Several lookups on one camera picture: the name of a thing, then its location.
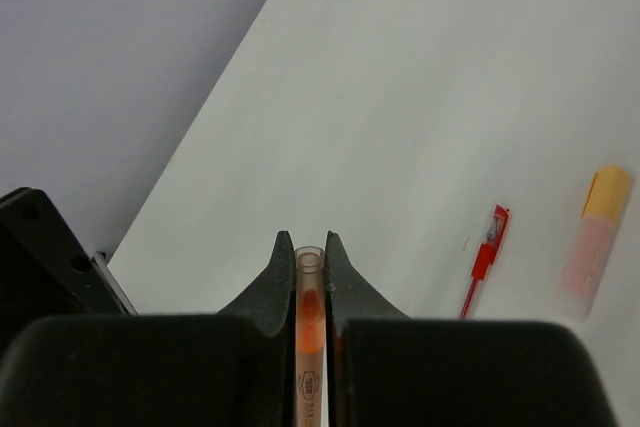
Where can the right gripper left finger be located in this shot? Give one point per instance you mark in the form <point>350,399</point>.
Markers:
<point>231,368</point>

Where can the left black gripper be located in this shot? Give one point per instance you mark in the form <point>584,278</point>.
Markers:
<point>44,269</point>

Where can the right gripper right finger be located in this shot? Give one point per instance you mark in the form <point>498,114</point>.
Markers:
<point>387,369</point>

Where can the orange highlighter pen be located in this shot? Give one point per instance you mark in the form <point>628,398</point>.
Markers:
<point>601,215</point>

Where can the red thin pen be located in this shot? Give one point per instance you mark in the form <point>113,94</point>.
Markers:
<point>487,255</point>

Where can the small orange pen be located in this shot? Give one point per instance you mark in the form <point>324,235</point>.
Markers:
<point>309,352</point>

